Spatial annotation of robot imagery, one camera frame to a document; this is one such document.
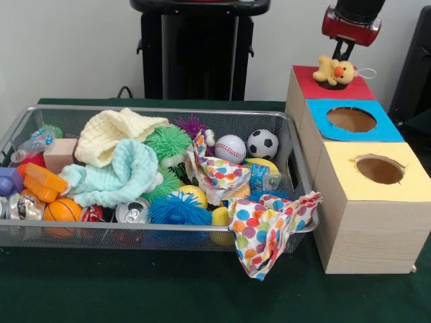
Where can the white polka dot cloth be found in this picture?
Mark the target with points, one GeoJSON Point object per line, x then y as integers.
{"type": "Point", "coordinates": [259, 232]}

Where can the black upright panel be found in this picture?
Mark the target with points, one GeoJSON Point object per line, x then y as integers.
{"type": "Point", "coordinates": [414, 67]}

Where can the orange long studded brick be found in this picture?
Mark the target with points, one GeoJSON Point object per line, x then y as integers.
{"type": "Point", "coordinates": [43, 183]}

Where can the cream muslin cloth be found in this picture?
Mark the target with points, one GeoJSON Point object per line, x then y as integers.
{"type": "Point", "coordinates": [104, 134]}

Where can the small soccer ball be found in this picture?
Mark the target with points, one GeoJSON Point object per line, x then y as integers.
{"type": "Point", "coordinates": [263, 143]}

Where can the blue spiky rubber ball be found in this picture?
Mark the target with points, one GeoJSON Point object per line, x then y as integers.
{"type": "Point", "coordinates": [178, 210]}

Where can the yellow plush duck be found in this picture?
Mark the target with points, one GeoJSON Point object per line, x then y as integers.
{"type": "Point", "coordinates": [343, 72]}

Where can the purple spiky googly-eyed toy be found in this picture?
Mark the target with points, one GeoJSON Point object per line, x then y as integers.
{"type": "Point", "coordinates": [188, 126]}

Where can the wooden box with three holes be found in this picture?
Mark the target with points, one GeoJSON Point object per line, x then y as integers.
{"type": "Point", "coordinates": [370, 235]}

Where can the polka dot fabric pouch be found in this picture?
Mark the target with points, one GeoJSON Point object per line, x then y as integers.
{"type": "Point", "coordinates": [219, 175]}

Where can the mint green muslin cloth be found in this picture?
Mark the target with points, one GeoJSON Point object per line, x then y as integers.
{"type": "Point", "coordinates": [128, 171]}

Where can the orange toy basketball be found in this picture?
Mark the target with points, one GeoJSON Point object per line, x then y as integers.
{"type": "Point", "coordinates": [62, 210]}

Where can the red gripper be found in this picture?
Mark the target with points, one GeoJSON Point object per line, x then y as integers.
{"type": "Point", "coordinates": [350, 30]}

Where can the green spiky googly-eyed toy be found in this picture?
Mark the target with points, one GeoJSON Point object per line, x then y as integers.
{"type": "Point", "coordinates": [166, 141]}

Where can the white baseball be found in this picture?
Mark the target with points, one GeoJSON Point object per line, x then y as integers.
{"type": "Point", "coordinates": [230, 149]}

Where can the dark green tablecloth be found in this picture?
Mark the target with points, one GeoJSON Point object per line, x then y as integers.
{"type": "Point", "coordinates": [134, 289]}
{"type": "Point", "coordinates": [421, 122]}

